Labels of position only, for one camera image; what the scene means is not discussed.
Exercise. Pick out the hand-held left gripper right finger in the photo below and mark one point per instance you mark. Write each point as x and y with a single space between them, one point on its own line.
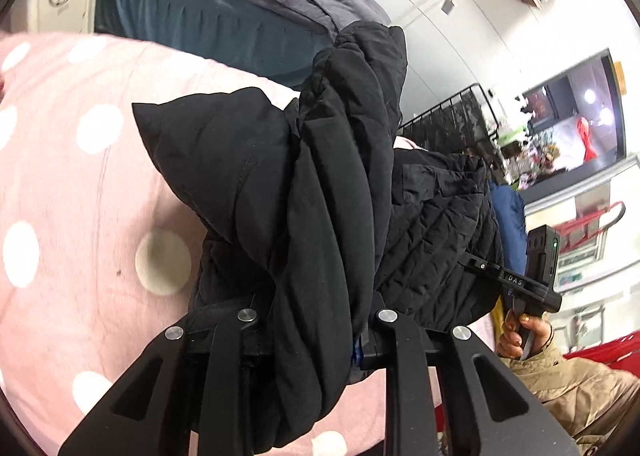
400 351

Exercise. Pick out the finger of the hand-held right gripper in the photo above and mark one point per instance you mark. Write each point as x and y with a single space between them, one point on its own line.
482 267

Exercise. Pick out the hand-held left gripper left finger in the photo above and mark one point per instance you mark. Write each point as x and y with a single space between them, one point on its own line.
230 351

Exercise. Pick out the black quilted jacket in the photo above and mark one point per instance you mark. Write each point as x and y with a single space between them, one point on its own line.
320 176

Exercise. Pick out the person's right forearm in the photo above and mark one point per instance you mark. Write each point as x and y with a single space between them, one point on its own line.
575 396

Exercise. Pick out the person's right hand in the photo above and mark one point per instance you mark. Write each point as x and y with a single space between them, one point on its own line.
512 341

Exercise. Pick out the navy blue cloth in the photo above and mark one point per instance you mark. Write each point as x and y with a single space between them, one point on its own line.
510 221

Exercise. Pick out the red cart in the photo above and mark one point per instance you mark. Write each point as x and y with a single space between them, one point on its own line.
595 228

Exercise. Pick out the flower decorations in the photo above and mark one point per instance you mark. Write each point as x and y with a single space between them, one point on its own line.
535 156

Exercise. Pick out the television screen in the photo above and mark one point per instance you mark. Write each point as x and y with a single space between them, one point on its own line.
580 111

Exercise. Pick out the pink polka-dot blanket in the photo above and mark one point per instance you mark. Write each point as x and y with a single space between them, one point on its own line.
75 186

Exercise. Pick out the white wall lamp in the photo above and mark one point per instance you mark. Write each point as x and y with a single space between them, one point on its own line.
445 1

